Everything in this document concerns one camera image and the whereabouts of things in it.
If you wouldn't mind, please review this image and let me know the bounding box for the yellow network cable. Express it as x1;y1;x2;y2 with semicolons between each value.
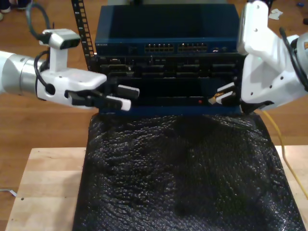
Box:
208;88;308;200

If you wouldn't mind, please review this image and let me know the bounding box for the grey flat ribbon strip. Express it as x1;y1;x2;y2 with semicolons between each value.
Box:
0;189;18;197

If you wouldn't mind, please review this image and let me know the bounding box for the blue network switch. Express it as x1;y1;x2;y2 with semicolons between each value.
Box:
94;4;243;55

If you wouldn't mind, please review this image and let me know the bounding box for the black rack server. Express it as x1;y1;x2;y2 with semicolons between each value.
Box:
88;54;246;79

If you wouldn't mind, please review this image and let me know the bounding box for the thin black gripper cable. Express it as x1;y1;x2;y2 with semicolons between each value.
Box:
33;50;56;95

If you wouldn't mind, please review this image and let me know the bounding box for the black rack shelf unit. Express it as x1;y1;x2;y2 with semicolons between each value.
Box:
95;76;243;107

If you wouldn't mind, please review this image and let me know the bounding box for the blue base panel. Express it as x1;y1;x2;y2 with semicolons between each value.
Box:
98;105;242;116

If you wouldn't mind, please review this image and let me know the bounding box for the black bubble mat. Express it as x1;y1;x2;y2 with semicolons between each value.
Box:
72;113;306;231

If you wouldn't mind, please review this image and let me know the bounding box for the crumpled white paper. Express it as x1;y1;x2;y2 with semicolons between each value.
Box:
269;9;284;21

